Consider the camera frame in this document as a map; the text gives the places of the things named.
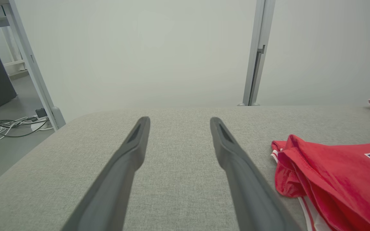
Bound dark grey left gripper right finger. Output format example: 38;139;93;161
210;117;303;231

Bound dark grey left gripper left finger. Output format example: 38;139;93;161
61;116;151;231

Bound red and white jersey shirt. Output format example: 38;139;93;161
271;134;370;231

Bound white power strip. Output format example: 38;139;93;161
30;116;49;131

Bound cables and power strip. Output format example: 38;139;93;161
0;106;49;138

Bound grey partition post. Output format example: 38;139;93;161
237;0;276;107

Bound grey metal table frame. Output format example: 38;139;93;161
0;0;66;131

